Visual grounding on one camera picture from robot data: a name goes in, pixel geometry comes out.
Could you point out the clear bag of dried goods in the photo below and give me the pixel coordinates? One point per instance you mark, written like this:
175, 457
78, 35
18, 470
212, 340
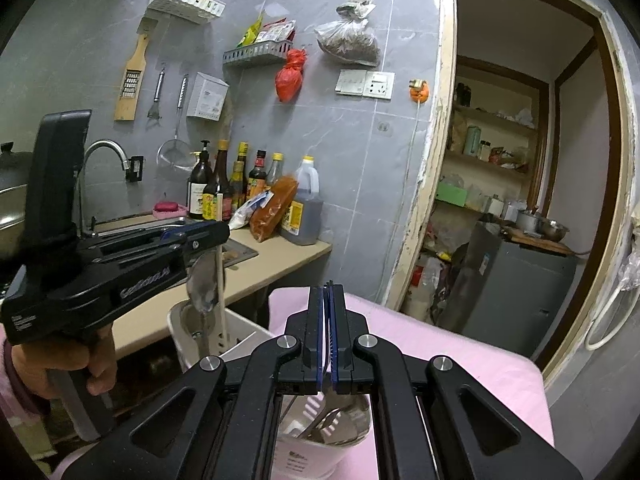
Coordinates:
350, 40

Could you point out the metal fork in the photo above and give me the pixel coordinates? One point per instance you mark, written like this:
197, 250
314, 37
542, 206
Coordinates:
315, 422

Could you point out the person's left hand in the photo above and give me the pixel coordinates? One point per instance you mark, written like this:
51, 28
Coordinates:
60, 357

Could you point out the grey wall shelf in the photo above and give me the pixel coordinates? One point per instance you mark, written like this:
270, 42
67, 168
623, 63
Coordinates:
255, 52

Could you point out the wooden shelf unit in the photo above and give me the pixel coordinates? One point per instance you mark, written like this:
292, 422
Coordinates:
500, 122

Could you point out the round metal spoon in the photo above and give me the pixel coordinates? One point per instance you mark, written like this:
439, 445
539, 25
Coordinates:
350, 429

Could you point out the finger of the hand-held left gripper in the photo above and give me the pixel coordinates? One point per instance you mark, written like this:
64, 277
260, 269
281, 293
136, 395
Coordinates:
205, 237
175, 232

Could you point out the yellow cap sauce bottle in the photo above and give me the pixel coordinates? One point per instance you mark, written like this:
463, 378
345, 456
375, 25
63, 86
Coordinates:
240, 175

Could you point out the steel wok with lid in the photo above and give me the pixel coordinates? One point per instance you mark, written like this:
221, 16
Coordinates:
10, 200

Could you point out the wooden board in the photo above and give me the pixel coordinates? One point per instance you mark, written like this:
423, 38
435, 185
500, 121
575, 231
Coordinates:
545, 246

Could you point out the brown yellow label bottle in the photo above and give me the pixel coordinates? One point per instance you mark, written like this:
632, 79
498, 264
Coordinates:
222, 180

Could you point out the white wall socket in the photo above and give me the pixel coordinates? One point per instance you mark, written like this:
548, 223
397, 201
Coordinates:
380, 85

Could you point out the pink floral tablecloth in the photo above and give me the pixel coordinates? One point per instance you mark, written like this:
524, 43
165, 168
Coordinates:
475, 375

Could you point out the clear plastic jug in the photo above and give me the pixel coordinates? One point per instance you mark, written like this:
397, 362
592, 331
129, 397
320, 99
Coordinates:
420, 290

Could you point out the person's left forearm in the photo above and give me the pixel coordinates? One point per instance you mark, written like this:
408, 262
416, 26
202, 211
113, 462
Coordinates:
17, 385

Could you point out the pink soap dish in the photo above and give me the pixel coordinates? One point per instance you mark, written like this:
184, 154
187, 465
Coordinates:
167, 207

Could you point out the red seasoning packets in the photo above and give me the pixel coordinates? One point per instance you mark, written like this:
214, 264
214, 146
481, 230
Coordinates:
277, 30

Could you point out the steel bowl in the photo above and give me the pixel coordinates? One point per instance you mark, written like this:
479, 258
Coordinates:
554, 230

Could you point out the steel pot with lid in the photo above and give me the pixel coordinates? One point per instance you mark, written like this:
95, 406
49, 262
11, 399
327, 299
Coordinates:
527, 221

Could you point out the beige kitchen counter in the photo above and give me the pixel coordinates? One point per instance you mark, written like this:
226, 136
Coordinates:
280, 255

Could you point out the grey washing machine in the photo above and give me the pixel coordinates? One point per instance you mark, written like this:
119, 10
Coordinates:
510, 300

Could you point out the green box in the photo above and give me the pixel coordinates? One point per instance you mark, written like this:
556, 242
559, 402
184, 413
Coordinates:
450, 195

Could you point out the green canister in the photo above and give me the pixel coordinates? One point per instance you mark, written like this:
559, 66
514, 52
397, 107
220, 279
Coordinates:
472, 141

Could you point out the white plastic utensil holder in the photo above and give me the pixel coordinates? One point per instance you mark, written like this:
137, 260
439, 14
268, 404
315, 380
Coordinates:
310, 460

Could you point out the dark pump bottle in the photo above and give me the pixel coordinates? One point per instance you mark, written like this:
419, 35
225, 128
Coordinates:
199, 185

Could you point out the red plastic bag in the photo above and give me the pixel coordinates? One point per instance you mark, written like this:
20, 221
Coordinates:
290, 80

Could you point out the large dark liquid jug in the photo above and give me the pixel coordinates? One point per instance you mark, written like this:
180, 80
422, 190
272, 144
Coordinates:
305, 210

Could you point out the white wall basket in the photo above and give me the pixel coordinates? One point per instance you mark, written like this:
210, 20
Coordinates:
185, 2

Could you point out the wooden grater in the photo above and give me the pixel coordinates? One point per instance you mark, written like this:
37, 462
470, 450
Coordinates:
131, 85

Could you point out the clear yellow cap bottle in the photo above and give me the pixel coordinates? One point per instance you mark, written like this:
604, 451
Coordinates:
275, 170

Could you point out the clear plastic bag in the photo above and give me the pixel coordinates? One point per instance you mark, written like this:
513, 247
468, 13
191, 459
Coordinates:
631, 265

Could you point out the white blue packet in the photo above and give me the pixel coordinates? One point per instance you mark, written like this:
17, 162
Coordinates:
245, 212

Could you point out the metal faucet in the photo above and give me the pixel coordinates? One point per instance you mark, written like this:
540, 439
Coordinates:
102, 144

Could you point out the orange plug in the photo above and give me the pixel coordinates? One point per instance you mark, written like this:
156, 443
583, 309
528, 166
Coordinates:
419, 91

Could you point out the cream door frame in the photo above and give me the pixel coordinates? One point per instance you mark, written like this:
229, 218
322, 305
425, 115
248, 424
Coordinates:
425, 185

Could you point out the hanging metal peeler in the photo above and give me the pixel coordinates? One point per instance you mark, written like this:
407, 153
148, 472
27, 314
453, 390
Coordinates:
156, 95

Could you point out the yellow green snack packet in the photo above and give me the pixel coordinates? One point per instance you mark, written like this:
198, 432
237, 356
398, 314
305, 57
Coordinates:
251, 34

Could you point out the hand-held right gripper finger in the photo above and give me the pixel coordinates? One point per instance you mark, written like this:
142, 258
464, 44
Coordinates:
336, 360
325, 360

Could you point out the orange red packet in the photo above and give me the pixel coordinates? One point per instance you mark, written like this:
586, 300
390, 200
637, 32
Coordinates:
270, 210

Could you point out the black wall valve box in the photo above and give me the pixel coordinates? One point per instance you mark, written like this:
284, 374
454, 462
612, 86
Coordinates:
135, 169

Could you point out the metal mesh strainer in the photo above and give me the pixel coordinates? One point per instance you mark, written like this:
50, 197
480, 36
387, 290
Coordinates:
175, 155

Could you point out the steel sink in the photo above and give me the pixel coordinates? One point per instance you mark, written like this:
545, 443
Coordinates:
240, 252

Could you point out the white wall switch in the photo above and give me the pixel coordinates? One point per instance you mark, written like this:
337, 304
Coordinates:
351, 82

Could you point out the white wall box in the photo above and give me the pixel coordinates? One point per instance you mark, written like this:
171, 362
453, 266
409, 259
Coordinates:
207, 96

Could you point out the red cap sauce bottle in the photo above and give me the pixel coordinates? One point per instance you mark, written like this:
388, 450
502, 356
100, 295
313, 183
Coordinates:
257, 177

